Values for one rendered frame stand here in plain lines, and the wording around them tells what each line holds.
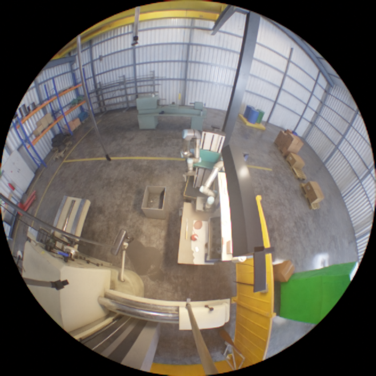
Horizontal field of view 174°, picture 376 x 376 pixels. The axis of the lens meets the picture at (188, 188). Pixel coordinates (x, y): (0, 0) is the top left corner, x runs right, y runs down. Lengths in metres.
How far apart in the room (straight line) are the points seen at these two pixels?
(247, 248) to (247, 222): 0.13
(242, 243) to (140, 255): 2.32
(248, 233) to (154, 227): 2.35
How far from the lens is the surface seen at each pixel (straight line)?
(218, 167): 1.54
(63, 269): 1.16
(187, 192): 2.75
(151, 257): 2.67
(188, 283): 2.66
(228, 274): 2.83
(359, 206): 11.83
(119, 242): 1.49
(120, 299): 1.62
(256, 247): 0.65
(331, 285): 2.83
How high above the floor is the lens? 2.62
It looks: 55 degrees down
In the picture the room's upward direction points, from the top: 7 degrees clockwise
